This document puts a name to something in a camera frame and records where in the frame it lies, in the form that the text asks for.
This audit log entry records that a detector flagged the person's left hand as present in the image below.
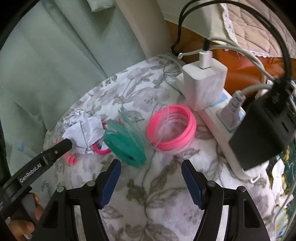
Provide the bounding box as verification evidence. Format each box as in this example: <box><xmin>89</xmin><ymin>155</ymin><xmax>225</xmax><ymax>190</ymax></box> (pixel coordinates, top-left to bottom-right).
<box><xmin>8</xmin><ymin>194</ymin><xmax>44</xmax><ymax>241</ymax></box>

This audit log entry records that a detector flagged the translucent plastic bag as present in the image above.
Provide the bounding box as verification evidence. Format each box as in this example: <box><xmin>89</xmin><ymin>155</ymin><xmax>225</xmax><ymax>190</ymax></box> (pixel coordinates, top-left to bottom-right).
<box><xmin>8</xmin><ymin>138</ymin><xmax>44</xmax><ymax>176</ymax></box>

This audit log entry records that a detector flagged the pink hair roller clip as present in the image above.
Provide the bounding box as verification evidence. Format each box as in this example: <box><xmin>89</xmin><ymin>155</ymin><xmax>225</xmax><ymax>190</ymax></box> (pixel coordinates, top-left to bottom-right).
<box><xmin>57</xmin><ymin>139</ymin><xmax>77</xmax><ymax>165</ymax></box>

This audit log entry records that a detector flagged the crumpled paper ball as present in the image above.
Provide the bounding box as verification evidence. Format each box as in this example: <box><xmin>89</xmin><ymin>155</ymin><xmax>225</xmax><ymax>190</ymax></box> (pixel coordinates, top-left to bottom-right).
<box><xmin>62</xmin><ymin>108</ymin><xmax>105</xmax><ymax>154</ymax></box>

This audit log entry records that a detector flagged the white power strip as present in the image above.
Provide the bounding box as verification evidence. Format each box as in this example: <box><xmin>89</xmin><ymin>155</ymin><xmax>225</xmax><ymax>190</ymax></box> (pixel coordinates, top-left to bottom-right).
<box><xmin>176</xmin><ymin>74</ymin><xmax>265</xmax><ymax>181</ymax></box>

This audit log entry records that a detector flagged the grey plug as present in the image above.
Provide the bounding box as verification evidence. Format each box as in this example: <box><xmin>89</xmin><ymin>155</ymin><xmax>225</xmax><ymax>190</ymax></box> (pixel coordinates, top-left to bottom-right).
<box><xmin>216</xmin><ymin>84</ymin><xmax>272</xmax><ymax>131</ymax></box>

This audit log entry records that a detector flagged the floral white blanket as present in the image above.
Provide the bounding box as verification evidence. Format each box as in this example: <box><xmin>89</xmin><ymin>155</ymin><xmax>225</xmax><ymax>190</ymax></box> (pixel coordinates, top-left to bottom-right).
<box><xmin>44</xmin><ymin>55</ymin><xmax>288</xmax><ymax>240</ymax></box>

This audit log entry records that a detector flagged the black power adapter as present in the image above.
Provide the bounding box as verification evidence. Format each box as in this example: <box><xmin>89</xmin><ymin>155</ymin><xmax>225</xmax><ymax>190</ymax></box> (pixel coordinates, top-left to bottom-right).
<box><xmin>229</xmin><ymin>87</ymin><xmax>296</xmax><ymax>172</ymax></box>

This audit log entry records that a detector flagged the white charger adapter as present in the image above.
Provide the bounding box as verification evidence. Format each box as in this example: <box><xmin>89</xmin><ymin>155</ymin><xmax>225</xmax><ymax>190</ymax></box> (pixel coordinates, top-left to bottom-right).
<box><xmin>182</xmin><ymin>50</ymin><xmax>228</xmax><ymax>111</ymax></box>

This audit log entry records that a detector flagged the green curtain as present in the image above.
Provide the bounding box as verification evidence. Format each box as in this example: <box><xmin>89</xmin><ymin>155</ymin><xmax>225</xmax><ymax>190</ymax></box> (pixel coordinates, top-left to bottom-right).
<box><xmin>0</xmin><ymin>0</ymin><xmax>149</xmax><ymax>176</ymax></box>

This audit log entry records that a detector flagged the quilted beige bedspread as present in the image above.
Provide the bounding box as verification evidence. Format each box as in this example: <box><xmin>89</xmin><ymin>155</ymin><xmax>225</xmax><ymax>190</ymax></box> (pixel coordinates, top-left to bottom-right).
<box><xmin>220</xmin><ymin>1</ymin><xmax>295</xmax><ymax>59</ymax></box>

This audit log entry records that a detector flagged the teal hair ties bundle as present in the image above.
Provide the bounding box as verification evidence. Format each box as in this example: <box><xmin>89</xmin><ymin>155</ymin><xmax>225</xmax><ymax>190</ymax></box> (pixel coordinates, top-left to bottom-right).
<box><xmin>102</xmin><ymin>106</ymin><xmax>149</xmax><ymax>168</ymax></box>

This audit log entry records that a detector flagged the pink hair ties bundle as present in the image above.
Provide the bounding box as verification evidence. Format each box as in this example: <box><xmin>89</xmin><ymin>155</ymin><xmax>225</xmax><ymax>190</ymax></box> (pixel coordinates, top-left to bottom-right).
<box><xmin>146</xmin><ymin>104</ymin><xmax>197</xmax><ymax>152</ymax></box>

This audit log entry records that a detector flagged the white cable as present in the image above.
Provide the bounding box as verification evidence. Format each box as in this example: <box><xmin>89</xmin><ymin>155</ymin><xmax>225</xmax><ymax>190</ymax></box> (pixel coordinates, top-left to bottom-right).
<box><xmin>177</xmin><ymin>37</ymin><xmax>278</xmax><ymax>84</ymax></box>

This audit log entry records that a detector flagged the black cable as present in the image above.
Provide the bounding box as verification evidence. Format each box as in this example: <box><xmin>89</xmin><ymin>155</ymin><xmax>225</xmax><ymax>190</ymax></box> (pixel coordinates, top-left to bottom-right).
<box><xmin>170</xmin><ymin>0</ymin><xmax>293</xmax><ymax>84</ymax></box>

